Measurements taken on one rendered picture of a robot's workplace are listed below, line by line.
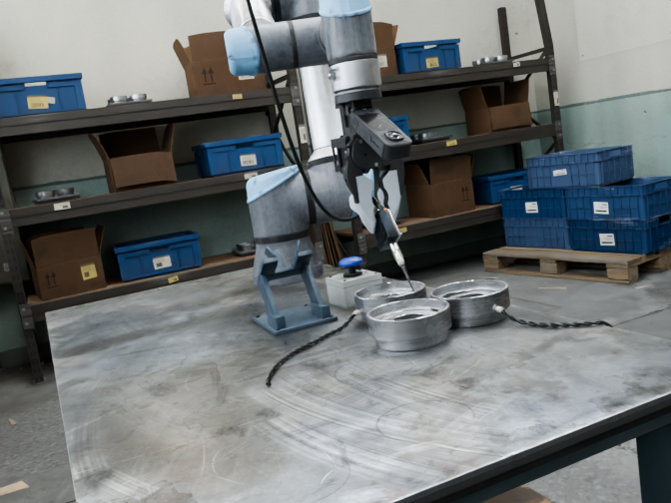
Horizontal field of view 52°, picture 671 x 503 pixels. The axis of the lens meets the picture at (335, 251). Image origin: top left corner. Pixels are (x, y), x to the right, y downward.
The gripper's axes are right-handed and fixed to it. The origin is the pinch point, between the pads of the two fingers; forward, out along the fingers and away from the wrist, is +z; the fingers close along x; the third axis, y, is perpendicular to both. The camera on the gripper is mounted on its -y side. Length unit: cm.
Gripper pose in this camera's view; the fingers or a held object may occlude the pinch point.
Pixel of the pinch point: (382, 224)
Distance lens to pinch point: 104.3
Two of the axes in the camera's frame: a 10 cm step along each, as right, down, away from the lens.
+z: 1.5, 9.8, 1.5
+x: -9.2, 2.0, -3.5
